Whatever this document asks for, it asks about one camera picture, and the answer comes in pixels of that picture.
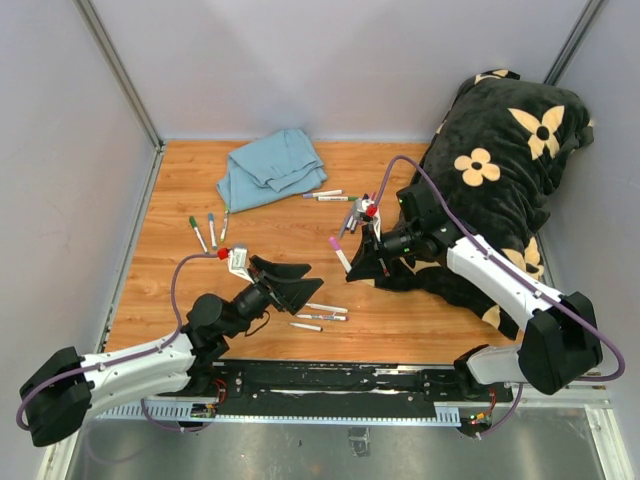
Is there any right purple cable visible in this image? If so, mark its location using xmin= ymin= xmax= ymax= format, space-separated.
xmin=374 ymin=155 xmax=626 ymax=441

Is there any pink cap marker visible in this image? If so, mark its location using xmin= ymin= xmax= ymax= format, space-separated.
xmin=329 ymin=236 xmax=352 ymax=273

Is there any black marker without cap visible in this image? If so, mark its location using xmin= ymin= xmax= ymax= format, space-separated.
xmin=289 ymin=322 xmax=323 ymax=332

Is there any aluminium frame rail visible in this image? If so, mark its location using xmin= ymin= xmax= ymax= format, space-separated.
xmin=99 ymin=399 xmax=172 ymax=420

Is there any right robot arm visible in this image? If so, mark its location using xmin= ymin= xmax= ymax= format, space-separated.
xmin=346 ymin=184 xmax=603 ymax=400

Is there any purple cap marker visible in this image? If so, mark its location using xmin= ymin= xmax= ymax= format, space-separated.
xmin=296 ymin=314 xmax=349 ymax=322

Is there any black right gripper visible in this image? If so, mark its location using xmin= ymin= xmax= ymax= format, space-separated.
xmin=345 ymin=223 xmax=420 ymax=280

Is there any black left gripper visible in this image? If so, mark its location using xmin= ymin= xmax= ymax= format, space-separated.
xmin=223 ymin=255 xmax=323 ymax=338

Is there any dark green cap marker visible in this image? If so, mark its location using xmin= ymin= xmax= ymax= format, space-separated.
xmin=189 ymin=216 xmax=209 ymax=254

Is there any right corner metal post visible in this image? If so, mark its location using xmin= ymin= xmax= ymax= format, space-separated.
xmin=543 ymin=0 xmax=608 ymax=86

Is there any light blue folded cloth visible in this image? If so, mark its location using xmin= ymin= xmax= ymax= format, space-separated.
xmin=216 ymin=129 xmax=327 ymax=213

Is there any grey marker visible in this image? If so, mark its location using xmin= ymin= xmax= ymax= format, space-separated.
xmin=337 ymin=210 xmax=354 ymax=239

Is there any black floral plush blanket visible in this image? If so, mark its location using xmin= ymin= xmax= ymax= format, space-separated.
xmin=359 ymin=68 xmax=596 ymax=341

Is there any left corner metal post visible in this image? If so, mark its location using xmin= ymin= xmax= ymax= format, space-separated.
xmin=73 ymin=0 xmax=165 ymax=150

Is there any peach cap marker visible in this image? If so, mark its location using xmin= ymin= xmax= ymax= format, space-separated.
xmin=305 ymin=303 xmax=348 ymax=314

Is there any corner metal post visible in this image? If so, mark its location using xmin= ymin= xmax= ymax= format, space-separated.
xmin=73 ymin=0 xmax=165 ymax=150
xmin=543 ymin=0 xmax=608 ymax=86

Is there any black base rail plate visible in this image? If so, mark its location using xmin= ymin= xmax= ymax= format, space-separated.
xmin=185 ymin=360 xmax=513 ymax=421

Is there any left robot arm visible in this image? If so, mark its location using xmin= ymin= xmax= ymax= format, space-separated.
xmin=16 ymin=256 xmax=324 ymax=447

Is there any lilac cap marker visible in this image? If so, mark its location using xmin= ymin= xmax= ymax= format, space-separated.
xmin=302 ymin=189 xmax=344 ymax=199

